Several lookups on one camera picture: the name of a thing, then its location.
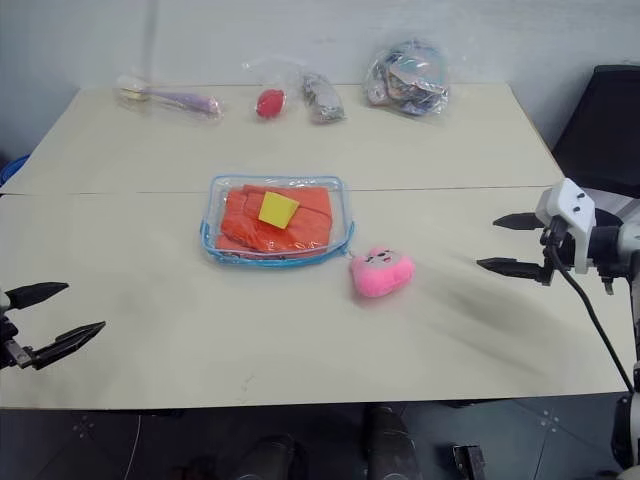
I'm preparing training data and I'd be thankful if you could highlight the pink plush keychain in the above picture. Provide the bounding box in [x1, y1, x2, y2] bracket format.
[340, 244, 417, 300]

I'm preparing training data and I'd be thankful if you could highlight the orange-red cloth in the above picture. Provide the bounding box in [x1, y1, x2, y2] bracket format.
[219, 183, 335, 262]

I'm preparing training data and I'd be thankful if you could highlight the red ball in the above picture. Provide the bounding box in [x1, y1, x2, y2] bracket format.
[255, 88, 288, 122]

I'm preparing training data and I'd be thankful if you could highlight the plastic bag of colourful items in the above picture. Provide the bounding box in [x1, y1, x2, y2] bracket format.
[361, 36, 452, 120]

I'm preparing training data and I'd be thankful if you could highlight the purple handled brush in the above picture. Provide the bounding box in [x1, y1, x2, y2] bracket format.
[118, 83, 221, 114]

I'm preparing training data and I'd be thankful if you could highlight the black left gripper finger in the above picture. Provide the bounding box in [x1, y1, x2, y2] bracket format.
[33, 321, 107, 372]
[3, 282, 70, 309]

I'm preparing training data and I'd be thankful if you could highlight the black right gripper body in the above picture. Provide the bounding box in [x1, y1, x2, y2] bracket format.
[536, 218, 577, 288]

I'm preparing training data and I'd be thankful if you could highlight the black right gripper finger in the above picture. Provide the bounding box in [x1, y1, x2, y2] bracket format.
[492, 212, 540, 232]
[476, 256, 547, 287]

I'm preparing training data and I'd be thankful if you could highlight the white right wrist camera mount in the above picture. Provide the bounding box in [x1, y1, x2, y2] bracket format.
[534, 177, 599, 274]

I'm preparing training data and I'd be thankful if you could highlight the yellow block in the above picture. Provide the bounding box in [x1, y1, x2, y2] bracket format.
[257, 190, 301, 231]

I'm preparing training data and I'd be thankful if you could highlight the blue object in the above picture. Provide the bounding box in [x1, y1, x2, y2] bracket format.
[0, 154, 31, 189]

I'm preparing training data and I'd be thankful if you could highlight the black chair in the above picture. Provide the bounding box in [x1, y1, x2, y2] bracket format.
[549, 63, 640, 202]

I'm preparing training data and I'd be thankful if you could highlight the black rectangular block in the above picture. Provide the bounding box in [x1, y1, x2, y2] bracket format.
[451, 441, 490, 480]

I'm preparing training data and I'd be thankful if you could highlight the clear plastic ball bag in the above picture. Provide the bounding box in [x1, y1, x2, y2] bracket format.
[241, 56, 307, 124]

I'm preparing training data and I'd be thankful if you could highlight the clear plastic brush bag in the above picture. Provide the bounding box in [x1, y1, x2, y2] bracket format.
[114, 73, 227, 123]

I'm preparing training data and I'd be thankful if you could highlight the clear pouch with orange cloth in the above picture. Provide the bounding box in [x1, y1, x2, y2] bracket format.
[199, 173, 358, 271]

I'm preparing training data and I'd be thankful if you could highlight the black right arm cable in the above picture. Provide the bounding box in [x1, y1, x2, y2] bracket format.
[547, 219, 636, 401]

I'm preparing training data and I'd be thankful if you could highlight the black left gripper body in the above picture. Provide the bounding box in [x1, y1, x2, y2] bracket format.
[0, 308, 39, 372]

